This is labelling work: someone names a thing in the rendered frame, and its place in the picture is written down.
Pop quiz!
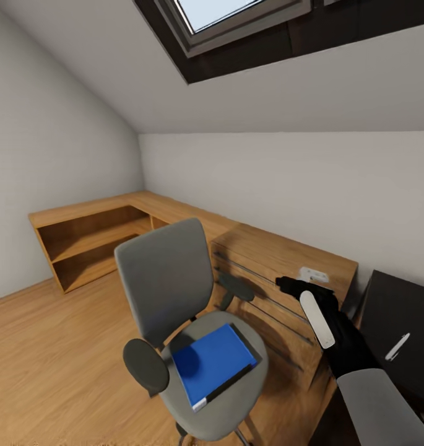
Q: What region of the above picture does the pen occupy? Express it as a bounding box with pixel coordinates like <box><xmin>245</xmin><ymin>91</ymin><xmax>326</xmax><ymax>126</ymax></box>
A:
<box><xmin>385</xmin><ymin>336</ymin><xmax>408</xmax><ymax>361</ymax></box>

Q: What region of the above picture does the swivel chair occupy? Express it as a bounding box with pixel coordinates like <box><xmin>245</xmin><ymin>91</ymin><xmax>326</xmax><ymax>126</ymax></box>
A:
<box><xmin>114</xmin><ymin>218</ymin><xmax>270</xmax><ymax>446</ymax></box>

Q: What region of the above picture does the folder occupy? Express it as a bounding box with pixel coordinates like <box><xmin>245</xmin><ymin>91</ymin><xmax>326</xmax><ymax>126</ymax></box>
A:
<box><xmin>172</xmin><ymin>323</ymin><xmax>257</xmax><ymax>413</ymax></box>

